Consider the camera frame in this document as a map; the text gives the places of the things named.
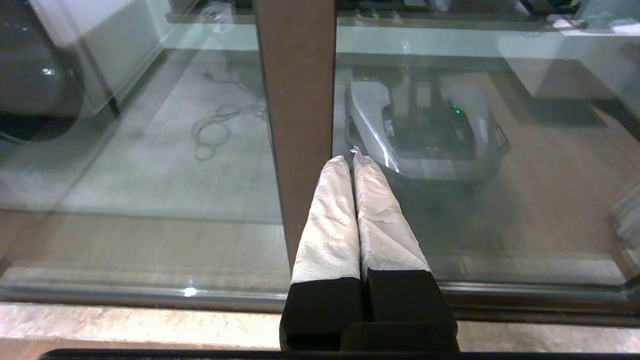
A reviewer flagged grey-taped left gripper right finger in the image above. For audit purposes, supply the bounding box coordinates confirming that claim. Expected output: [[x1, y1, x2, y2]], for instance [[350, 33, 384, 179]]
[[351, 146, 458, 326]]

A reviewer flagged brown framed sliding glass door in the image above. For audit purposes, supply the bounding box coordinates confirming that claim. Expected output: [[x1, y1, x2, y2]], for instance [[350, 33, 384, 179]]
[[332, 0, 640, 318]]

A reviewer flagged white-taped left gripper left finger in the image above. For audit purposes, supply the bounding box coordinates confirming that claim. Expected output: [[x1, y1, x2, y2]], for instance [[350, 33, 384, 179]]
[[279, 155, 364, 352]]

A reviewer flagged brown framed fixed glass panel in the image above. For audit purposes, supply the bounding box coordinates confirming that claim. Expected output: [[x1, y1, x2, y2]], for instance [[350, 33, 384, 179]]
[[0, 0, 337, 303]]

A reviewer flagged dark front-loading washing machine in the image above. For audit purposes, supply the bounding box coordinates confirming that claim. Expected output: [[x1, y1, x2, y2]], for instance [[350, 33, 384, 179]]
[[0, 0, 87, 143]]

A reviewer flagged metal floor door track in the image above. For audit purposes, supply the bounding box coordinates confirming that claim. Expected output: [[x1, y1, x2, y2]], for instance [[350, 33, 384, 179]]
[[0, 277, 640, 328]]

